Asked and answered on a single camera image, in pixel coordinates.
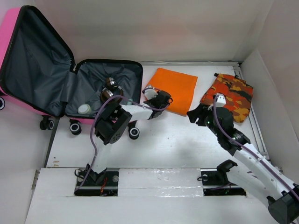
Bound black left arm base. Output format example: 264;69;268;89
74;169;119;197

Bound round silver tin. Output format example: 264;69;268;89
77;104;92;115

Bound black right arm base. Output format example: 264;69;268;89
197;168;247;196

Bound pink hard-shell suitcase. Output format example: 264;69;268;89
0;5;143;135

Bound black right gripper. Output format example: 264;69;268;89
186;102;222;137

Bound orange camouflage cloth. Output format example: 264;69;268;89
200;73;253;123

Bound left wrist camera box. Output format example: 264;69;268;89
142;86;158;100

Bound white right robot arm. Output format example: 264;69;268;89
187;105;299;224

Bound aluminium side rail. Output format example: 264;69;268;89
233;61;271;161

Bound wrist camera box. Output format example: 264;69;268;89
142;86;158;100
213;93;226;107

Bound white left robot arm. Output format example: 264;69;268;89
83;88;172;185

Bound brown leather headphones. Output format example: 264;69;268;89
100;77;123;103

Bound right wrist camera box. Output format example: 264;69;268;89
213;93;226;107

